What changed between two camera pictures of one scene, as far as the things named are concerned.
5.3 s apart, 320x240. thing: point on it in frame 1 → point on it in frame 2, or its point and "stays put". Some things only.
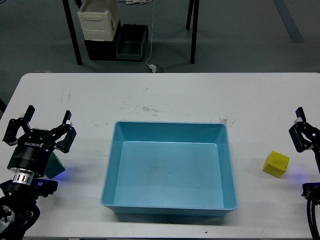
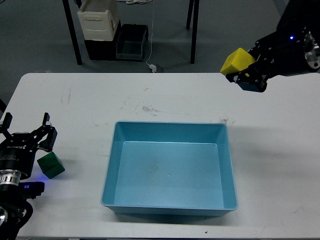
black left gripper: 31,151 → 17,150
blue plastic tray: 166,168 stays put
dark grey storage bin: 130,41 stays put
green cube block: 55,166 stays put
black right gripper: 300,142 → 281,53
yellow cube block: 276,164 → 237,61
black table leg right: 194,26 stays put
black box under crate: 103,50 stays put
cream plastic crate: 98,19 stays put
